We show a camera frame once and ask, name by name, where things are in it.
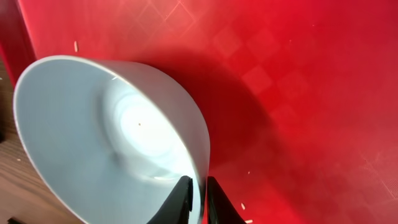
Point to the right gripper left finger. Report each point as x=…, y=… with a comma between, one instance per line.
x=177, y=206

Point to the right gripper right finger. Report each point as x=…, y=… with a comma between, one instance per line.
x=220, y=209

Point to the light blue bowl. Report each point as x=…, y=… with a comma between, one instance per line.
x=109, y=138

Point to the red serving tray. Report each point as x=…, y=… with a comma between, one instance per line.
x=300, y=97

